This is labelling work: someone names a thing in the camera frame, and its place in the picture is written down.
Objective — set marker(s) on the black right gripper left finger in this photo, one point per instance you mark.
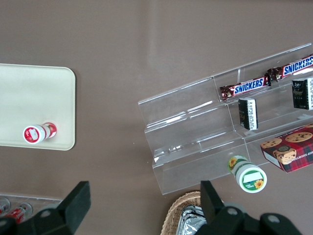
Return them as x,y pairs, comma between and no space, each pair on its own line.
75,208

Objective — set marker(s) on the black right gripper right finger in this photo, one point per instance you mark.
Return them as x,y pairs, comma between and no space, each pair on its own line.
220,218

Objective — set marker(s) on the light woven wicker basket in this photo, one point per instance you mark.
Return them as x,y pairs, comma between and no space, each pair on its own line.
176,210

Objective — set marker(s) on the beige plastic tray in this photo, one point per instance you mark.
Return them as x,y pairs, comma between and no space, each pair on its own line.
36,98

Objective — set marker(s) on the silver foil packets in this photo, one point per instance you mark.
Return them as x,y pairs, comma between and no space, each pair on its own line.
193,220

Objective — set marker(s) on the clear acrylic bottle rack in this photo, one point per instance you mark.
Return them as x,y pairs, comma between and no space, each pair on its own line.
36,199

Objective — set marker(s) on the green lidded yogurt cup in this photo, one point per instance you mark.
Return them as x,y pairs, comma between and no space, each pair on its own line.
252,181

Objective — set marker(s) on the red lidded yogurt cup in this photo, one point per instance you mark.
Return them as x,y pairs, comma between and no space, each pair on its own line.
33,133

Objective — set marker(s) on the red tartan cookie box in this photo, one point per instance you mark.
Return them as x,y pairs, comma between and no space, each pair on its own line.
293,151

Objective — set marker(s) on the clear acrylic stepped shelf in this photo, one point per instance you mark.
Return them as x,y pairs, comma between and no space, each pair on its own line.
183,122

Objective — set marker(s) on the small black snack box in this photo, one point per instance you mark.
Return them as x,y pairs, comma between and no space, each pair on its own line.
248,113
302,94

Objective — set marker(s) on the Snickers chocolate bar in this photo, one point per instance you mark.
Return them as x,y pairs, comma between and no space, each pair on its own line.
247,88
293,68

